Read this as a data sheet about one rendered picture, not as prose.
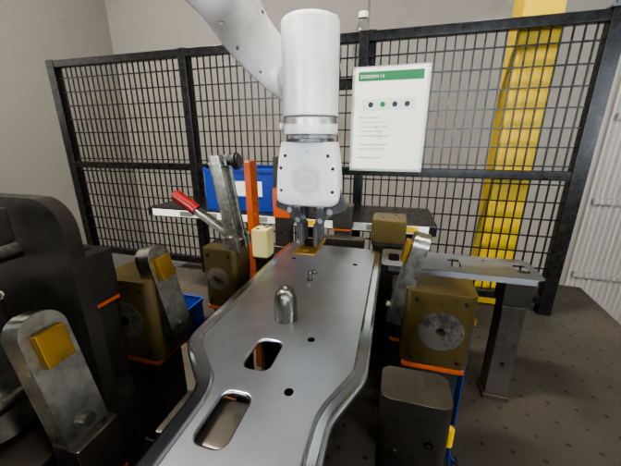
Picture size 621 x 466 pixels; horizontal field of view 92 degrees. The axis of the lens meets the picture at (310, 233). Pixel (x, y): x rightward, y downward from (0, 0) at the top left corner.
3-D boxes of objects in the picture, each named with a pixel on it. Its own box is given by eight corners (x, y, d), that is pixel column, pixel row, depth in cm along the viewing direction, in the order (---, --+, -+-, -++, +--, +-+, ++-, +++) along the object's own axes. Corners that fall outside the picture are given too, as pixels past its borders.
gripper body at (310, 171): (270, 131, 44) (273, 206, 47) (338, 131, 42) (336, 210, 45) (287, 133, 51) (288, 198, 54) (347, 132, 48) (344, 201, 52)
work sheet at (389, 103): (420, 172, 94) (432, 62, 85) (348, 170, 100) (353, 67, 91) (420, 171, 96) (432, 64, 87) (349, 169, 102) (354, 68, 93)
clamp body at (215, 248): (246, 410, 63) (233, 251, 52) (205, 399, 65) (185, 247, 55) (259, 386, 69) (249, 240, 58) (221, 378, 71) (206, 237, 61)
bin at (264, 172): (297, 214, 89) (297, 169, 86) (205, 209, 95) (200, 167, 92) (309, 202, 105) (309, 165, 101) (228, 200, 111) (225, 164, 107)
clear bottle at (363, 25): (370, 79, 97) (373, 6, 91) (349, 80, 98) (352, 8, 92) (371, 82, 103) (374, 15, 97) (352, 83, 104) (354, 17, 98)
